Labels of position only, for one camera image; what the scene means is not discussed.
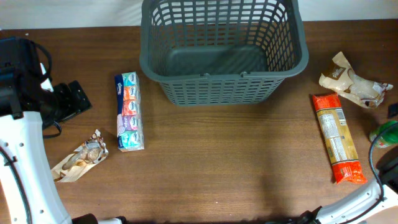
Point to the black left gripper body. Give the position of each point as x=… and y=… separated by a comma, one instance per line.
x=64, y=103

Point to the grey plastic basket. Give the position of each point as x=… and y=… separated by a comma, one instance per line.
x=221, y=52

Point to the orange spaghetti package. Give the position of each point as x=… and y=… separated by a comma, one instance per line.
x=339, y=143

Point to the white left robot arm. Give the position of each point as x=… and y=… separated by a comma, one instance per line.
x=30, y=104

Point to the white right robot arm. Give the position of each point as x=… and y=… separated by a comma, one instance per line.
x=364, y=202

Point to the brown nut snack pouch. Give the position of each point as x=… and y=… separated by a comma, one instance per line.
x=85, y=157

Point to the Kleenex tissue multipack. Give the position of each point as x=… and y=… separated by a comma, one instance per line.
x=129, y=117

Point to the beige snack bag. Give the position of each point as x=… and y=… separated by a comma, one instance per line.
x=342, y=79

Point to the green lidded bottle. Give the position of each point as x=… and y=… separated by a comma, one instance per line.
x=389, y=138

